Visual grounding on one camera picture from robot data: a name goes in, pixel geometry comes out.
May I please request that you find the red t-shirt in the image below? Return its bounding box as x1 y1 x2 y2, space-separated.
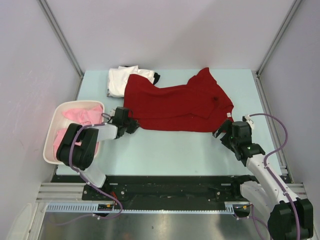
123 67 234 133

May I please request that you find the white plastic basin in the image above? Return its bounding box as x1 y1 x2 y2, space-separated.
43 100 105 165

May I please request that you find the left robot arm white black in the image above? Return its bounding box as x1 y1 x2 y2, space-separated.
55 107 140 200

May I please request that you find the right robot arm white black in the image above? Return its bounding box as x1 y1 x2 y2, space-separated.
212 116 314 240

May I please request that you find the pink t-shirt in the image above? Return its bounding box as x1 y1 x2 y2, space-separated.
53 103 105 160

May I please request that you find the folded white t-shirt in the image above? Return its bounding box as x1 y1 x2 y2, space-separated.
107 65 156 98

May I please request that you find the folded black t-shirt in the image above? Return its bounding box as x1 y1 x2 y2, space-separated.
118 65 161 85

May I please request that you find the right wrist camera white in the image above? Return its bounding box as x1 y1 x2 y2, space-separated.
242 114 255 128

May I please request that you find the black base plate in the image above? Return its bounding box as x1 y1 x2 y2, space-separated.
51 174 261 212

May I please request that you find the right aluminium frame post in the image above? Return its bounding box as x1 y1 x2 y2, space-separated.
256 0 305 75

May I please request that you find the aluminium frame post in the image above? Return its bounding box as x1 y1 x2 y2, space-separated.
256 0 305 75
37 0 85 78

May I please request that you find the slotted cable duct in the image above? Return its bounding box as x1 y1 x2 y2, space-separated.
46 202 251 215

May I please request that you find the left aluminium frame post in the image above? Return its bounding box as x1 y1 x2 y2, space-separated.
37 0 85 78

